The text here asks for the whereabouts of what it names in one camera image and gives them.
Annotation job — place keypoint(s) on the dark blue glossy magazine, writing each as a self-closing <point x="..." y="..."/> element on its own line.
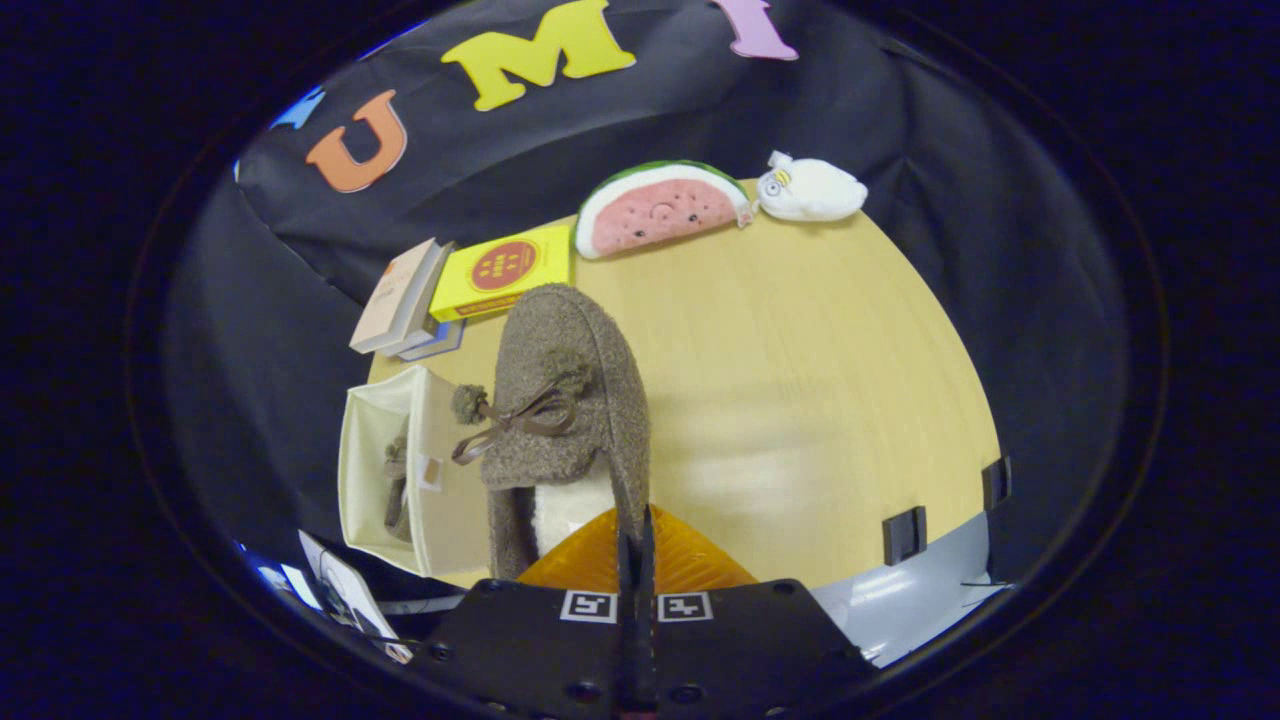
<point x="275" y="580"/>

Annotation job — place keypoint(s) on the pale grey book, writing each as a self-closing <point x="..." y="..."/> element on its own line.
<point x="428" y="305"/>

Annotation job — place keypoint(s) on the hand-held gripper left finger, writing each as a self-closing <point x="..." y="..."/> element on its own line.
<point x="530" y="650"/>

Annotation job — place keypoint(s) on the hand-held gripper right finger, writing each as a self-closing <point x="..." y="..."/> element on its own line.
<point x="750" y="650"/>

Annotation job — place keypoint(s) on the white plush toy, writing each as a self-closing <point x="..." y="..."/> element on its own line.
<point x="815" y="190"/>

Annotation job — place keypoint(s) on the black table clamp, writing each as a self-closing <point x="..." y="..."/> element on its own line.
<point x="996" y="483"/>
<point x="903" y="535"/>

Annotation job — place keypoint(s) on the brown fuzzy slipper shoe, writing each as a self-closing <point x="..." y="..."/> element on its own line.
<point x="400" y="500"/>
<point x="570" y="350"/>

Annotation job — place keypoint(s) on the cream fabric storage box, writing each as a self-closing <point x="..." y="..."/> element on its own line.
<point x="365" y="470"/>

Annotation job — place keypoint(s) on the white paper leaflet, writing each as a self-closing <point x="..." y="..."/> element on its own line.
<point x="345" y="595"/>

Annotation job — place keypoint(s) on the yellow book with red circle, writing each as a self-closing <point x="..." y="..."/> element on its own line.
<point x="500" y="268"/>

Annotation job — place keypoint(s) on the black backdrop cloth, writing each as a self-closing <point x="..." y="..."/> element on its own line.
<point x="250" y="350"/>

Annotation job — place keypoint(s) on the blue cover book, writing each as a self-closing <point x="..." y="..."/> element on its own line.
<point x="440" y="345"/>

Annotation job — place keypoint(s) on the watermelon slice plush toy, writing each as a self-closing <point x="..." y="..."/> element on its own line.
<point x="655" y="210"/>

